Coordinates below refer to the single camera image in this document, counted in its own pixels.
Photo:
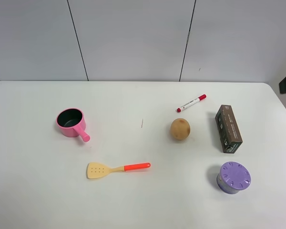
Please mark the yellow spatula orange handle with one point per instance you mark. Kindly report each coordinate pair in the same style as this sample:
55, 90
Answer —
97, 170

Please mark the pink toy saucepan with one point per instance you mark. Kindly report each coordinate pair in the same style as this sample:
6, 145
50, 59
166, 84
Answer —
71, 122

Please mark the red white marker pen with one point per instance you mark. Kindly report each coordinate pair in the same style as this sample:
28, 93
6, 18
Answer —
190, 103

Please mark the brown potato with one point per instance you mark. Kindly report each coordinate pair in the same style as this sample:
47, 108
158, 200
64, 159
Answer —
180, 129

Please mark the purple lidded cup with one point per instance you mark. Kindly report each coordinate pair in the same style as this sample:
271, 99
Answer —
233, 177

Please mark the brown rectangular carton box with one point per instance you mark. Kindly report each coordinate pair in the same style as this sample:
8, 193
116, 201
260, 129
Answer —
229, 133

